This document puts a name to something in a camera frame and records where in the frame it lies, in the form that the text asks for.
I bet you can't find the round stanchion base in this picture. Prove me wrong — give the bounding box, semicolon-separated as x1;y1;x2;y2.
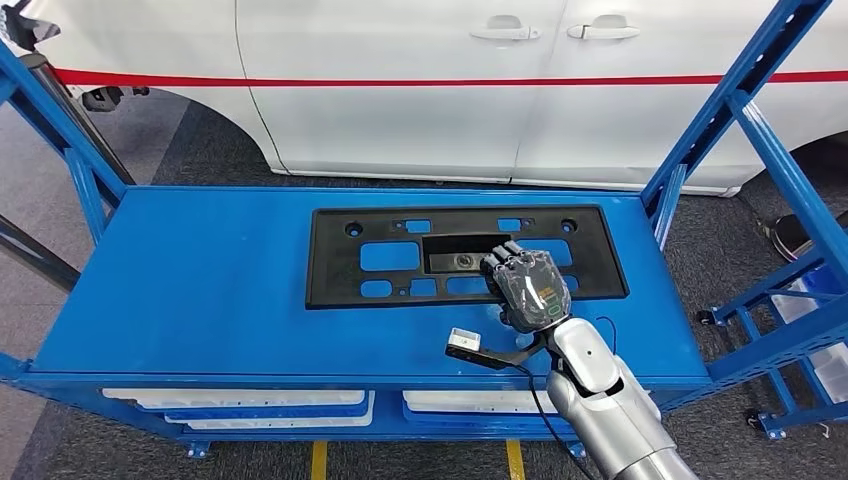
761;210;848;265

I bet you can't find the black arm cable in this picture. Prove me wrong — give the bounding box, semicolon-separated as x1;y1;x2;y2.
515;364;598;480

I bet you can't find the black camera bracket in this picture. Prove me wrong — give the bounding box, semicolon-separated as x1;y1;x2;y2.
444;331;554;372

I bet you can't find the white car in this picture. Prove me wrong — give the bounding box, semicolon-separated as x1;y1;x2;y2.
19;0;848;199

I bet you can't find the black plastic plate bracket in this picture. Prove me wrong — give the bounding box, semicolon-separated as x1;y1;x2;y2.
304;205;631;311

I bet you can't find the chrome stanchion post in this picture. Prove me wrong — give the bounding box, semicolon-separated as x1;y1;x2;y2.
0;215;82;294
0;0;137;188

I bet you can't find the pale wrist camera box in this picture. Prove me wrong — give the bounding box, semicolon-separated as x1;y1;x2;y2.
447;327;483;353

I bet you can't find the blue steel shelf rack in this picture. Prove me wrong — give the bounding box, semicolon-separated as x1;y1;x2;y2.
0;0;848;462

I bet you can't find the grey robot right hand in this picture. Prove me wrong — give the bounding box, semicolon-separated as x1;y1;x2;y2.
480;240;573;335

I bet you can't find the red barrier belt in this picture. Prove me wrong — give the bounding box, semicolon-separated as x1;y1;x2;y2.
51;66;848;90

